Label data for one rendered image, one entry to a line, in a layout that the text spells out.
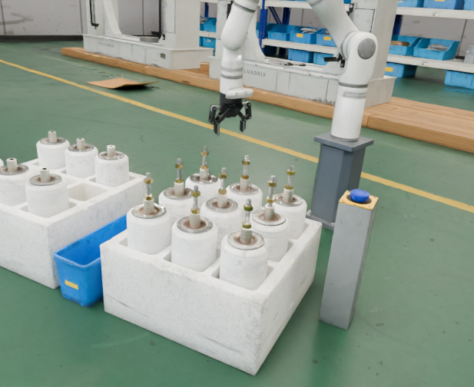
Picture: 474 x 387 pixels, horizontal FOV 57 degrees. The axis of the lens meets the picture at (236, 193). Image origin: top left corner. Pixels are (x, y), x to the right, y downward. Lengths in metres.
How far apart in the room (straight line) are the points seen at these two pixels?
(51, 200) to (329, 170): 0.85
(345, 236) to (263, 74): 2.68
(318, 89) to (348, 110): 1.83
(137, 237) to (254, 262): 0.27
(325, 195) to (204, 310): 0.74
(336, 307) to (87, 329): 0.56
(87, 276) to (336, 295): 0.57
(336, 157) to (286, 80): 2.02
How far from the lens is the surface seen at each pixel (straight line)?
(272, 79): 3.49
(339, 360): 1.02
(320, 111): 3.17
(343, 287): 1.03
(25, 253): 1.22
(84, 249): 1.18
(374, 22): 3.12
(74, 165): 1.38
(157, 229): 0.95
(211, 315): 0.90
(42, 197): 1.15
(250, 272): 0.85
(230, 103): 1.42
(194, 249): 0.89
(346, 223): 0.96
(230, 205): 1.01
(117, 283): 1.02
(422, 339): 1.14
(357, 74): 1.41
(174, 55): 4.37
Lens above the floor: 0.68
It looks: 23 degrees down
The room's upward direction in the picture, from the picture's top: 4 degrees clockwise
